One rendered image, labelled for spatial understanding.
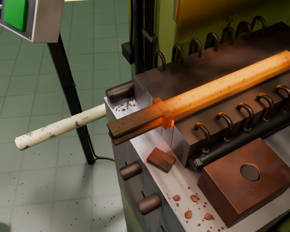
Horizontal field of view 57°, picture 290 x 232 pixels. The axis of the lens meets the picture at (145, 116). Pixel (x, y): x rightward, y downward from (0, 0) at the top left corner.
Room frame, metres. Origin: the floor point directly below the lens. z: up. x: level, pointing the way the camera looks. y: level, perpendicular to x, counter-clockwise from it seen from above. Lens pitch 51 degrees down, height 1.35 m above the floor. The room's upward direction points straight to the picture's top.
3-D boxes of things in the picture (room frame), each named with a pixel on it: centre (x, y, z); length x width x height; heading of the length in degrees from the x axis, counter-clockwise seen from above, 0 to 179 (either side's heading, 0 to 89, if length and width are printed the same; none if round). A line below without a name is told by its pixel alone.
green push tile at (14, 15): (0.61, 0.31, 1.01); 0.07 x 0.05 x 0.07; 54
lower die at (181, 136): (0.42, -0.21, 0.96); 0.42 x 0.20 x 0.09; 119
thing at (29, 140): (0.58, 0.22, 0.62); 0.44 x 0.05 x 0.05; 119
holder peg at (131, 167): (0.25, 0.03, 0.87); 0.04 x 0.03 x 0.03; 119
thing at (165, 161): (0.25, -0.03, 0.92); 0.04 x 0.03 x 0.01; 57
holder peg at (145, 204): (0.18, -0.01, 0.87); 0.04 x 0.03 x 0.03; 119
